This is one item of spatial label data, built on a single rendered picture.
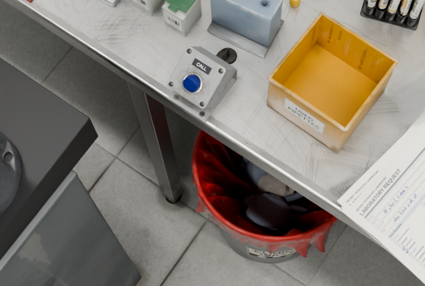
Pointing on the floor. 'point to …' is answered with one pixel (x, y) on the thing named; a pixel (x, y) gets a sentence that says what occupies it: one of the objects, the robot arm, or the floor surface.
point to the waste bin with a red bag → (293, 242)
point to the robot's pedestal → (67, 245)
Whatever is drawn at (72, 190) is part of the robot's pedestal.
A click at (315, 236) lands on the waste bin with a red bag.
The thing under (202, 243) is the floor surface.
